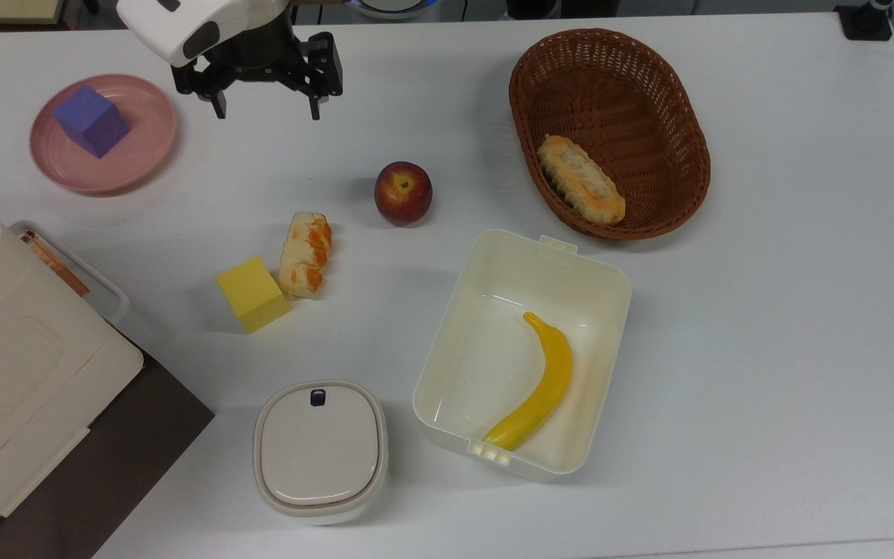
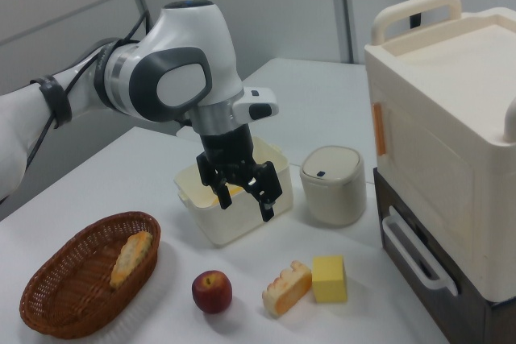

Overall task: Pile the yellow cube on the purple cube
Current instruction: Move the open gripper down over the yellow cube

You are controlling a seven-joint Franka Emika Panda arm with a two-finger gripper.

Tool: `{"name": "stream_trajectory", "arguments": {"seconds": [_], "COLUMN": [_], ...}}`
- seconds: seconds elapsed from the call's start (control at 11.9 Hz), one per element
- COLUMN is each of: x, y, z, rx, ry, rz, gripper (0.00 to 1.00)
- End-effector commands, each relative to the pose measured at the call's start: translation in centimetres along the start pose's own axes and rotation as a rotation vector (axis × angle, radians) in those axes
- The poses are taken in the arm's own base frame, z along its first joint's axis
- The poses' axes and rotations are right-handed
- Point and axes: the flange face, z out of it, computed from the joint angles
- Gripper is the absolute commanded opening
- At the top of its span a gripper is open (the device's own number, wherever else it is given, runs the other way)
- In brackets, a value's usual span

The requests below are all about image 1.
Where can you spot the bread with orange slices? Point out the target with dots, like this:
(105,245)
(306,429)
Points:
(305,255)

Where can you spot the yellow cube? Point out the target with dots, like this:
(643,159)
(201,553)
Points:
(251,295)

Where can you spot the cream plastic open box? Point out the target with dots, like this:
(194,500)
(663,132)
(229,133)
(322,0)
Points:
(493,349)

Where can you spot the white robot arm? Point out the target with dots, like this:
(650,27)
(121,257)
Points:
(175,23)

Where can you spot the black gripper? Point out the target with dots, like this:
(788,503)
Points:
(261,66)

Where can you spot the pink plate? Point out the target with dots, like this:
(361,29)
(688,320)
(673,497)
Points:
(133,151)

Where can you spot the toasted bread loaf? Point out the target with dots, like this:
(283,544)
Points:
(580,180)

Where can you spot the dark brown drawer box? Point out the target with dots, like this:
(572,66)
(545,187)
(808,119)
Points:
(129,458)

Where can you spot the red apple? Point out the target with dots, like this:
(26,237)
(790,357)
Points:
(403,194)

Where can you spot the yellow banana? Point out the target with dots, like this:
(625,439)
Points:
(548,380)

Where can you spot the cream plastic cabinet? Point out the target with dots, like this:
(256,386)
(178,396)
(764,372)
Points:
(12,373)

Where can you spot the purple cube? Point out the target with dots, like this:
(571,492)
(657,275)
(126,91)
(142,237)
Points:
(90,120)

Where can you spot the brown wicker basket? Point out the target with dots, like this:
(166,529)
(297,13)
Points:
(633,70)

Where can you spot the small lidded white container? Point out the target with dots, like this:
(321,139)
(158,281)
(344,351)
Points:
(320,450)

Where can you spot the black table clamp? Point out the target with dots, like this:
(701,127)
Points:
(864,22)

